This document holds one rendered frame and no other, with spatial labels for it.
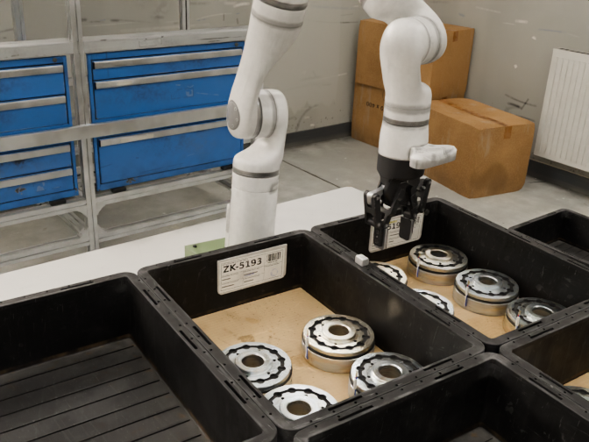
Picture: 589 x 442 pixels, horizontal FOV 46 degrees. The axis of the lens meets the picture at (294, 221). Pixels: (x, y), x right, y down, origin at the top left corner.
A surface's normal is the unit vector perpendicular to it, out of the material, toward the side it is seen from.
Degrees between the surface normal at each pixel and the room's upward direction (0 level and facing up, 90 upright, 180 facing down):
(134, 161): 90
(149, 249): 0
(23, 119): 90
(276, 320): 0
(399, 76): 105
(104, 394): 0
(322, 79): 90
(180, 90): 90
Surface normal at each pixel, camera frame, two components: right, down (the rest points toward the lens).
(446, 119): -0.89, 0.11
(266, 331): 0.04, -0.91
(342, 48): 0.61, 0.35
